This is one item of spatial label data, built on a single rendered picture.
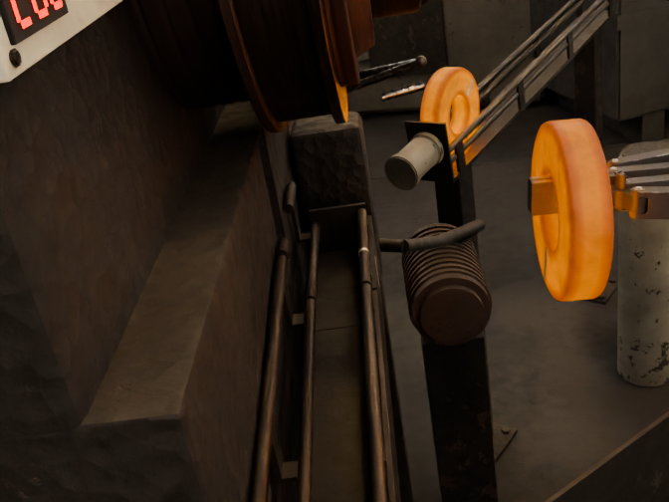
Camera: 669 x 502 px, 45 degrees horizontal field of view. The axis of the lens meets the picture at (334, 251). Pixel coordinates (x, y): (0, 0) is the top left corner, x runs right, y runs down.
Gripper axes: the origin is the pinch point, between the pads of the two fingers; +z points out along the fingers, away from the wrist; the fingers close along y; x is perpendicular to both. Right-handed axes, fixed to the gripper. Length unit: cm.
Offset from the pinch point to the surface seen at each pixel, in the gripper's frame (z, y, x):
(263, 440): 26.7, -14.7, -11.8
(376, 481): 18.4, -15.0, -16.4
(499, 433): -6, 68, -84
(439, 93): 4, 63, -9
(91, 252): 34.2, -19.3, 7.6
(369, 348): 18.2, 1.3, -14.9
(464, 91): 0, 69, -11
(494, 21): -42, 278, -45
